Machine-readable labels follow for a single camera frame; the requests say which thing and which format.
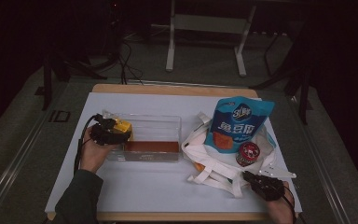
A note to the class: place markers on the black floor plate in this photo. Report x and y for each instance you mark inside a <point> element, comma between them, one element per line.
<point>59,116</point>

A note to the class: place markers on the red round can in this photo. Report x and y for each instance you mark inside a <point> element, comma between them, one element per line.
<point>248,154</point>

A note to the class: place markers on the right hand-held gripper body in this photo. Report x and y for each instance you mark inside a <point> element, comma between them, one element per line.
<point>268,188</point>

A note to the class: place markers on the person's left hand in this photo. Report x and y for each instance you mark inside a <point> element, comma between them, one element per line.
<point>94,155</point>

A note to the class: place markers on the black metal stand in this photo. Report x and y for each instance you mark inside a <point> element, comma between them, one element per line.
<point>47,84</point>
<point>304,93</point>

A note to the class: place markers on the white patterned tote bag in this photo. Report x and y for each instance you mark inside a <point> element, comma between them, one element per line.
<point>211,168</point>

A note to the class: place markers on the clear plastic tray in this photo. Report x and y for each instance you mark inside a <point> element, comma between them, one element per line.
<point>155,130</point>

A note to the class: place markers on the person's right hand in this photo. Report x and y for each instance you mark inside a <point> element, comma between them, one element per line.
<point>278,211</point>

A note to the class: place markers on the blue snack pouch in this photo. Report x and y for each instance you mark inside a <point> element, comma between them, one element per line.
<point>242,124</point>

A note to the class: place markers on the yellow drink carton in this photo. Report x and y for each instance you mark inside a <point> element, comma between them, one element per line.
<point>124,126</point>

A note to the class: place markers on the long brown box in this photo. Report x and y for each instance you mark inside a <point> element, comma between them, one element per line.
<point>152,146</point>

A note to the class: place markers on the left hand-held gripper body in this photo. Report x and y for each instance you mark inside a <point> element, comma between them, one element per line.
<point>105,133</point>

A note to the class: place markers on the white metal stand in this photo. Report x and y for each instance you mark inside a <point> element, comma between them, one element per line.
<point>208,23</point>

